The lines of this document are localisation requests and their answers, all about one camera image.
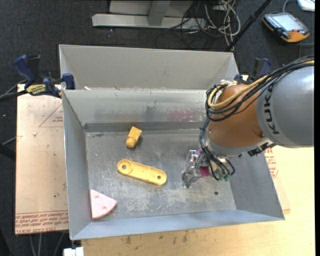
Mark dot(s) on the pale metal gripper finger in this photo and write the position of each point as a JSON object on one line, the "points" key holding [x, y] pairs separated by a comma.
{"points": [[194, 179], [185, 178]]}

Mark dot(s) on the magenta block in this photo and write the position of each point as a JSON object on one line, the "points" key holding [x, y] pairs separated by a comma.
{"points": [[203, 171]]}

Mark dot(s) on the grey metal bin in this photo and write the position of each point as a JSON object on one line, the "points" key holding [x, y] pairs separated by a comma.
{"points": [[150, 195]]}

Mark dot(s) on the yellow flat bar with holes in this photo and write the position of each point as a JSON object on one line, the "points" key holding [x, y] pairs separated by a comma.
{"points": [[142, 172]]}

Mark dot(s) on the small yellow toy block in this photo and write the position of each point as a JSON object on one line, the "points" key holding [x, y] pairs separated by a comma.
{"points": [[133, 138]]}

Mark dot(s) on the pink wedge block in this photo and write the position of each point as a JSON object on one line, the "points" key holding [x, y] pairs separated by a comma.
{"points": [[100, 203]]}

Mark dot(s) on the brown cardboard board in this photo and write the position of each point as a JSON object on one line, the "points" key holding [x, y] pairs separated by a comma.
{"points": [[40, 162]]}

